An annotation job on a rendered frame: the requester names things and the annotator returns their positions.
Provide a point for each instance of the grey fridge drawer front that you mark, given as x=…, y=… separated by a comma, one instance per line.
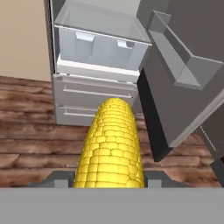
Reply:
x=76, y=115
x=94, y=92

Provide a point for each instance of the grey fridge door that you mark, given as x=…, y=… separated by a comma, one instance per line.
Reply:
x=186, y=73

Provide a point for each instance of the clear fridge crisper bin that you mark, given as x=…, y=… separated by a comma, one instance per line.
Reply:
x=99, y=49

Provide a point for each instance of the grey fridge body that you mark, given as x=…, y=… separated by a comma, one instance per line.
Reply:
x=96, y=35

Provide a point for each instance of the yellow corn cob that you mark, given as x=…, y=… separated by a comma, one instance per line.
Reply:
x=112, y=145

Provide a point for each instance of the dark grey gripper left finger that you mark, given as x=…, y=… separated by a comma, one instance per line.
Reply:
x=59, y=178

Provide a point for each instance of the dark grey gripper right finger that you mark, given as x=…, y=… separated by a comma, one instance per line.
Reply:
x=157, y=178

